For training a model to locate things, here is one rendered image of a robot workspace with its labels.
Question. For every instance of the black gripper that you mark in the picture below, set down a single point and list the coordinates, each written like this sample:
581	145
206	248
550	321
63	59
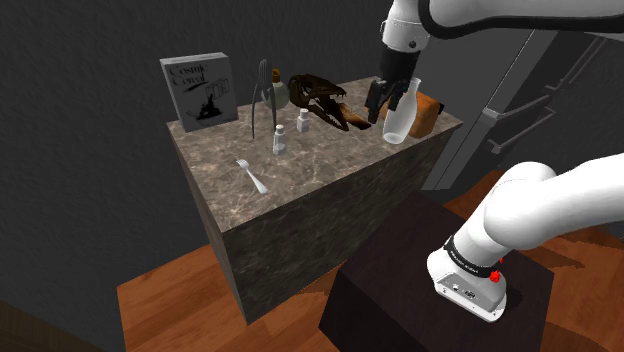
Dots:
398	66

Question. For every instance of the grey cereal box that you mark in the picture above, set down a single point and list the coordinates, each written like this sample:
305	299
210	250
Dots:
202	92

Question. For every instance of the white milk bottle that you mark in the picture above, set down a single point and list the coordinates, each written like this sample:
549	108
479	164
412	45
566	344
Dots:
397	124

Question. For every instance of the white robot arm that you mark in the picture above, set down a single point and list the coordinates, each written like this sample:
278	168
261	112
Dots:
531	204

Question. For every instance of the dark robot stand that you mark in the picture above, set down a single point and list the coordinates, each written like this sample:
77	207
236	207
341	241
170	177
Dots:
390	273

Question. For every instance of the silver fork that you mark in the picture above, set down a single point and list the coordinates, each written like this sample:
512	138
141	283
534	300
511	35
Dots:
254	179

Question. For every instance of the dark brown animal skull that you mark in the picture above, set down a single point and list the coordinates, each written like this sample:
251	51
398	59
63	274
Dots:
317	92

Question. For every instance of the round green corked bottle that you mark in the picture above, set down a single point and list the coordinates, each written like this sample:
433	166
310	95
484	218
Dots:
280	92

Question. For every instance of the orange-brown bread loaf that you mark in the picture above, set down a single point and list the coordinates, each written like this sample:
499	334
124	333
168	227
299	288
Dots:
426	114

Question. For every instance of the small white shaker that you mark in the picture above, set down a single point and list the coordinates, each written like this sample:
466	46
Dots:
303	122
279	141

